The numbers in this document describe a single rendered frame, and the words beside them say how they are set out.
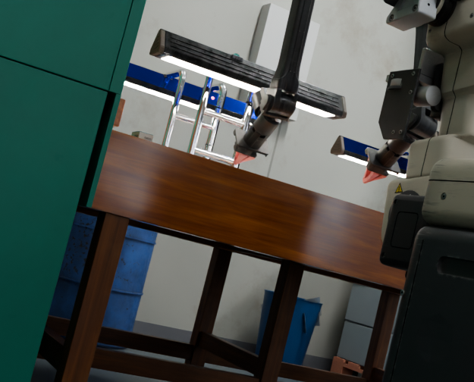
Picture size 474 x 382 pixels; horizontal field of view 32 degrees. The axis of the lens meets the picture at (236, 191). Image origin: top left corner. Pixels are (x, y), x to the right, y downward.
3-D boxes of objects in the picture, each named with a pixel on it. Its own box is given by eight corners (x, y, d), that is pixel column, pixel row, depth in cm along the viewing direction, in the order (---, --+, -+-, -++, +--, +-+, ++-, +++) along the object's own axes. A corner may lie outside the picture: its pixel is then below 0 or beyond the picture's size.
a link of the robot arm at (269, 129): (266, 119, 220) (284, 124, 223) (262, 100, 224) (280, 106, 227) (253, 136, 224) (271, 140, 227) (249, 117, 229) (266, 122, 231)
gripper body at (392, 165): (362, 150, 233) (378, 133, 229) (391, 160, 238) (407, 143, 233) (367, 167, 229) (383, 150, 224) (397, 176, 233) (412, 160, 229)
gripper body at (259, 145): (231, 131, 231) (245, 114, 227) (262, 142, 236) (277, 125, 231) (233, 148, 227) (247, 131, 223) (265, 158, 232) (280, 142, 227)
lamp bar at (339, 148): (464, 194, 342) (468, 177, 342) (340, 152, 315) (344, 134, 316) (451, 194, 349) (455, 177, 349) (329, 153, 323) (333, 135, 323)
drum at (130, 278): (110, 335, 449) (149, 187, 456) (144, 356, 400) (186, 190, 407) (10, 315, 426) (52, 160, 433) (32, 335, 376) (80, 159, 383)
